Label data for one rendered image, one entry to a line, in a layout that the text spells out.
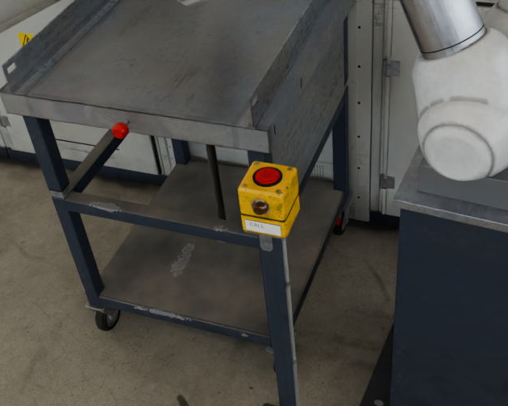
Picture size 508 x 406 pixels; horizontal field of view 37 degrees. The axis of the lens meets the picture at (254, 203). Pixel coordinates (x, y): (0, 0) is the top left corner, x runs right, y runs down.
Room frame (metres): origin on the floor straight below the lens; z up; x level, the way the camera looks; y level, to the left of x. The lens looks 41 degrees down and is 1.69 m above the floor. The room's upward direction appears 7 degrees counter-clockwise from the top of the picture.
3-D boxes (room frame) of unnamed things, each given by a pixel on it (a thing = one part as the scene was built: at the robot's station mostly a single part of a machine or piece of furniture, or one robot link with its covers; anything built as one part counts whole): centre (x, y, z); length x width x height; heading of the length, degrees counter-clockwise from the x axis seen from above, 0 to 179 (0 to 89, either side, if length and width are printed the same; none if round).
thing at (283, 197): (0.96, -0.03, 0.85); 0.08 x 0.08 x 0.10; 65
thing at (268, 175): (0.96, -0.03, 0.90); 0.04 x 0.04 x 0.02
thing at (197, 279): (1.59, 0.10, 0.46); 0.64 x 0.58 x 0.66; 155
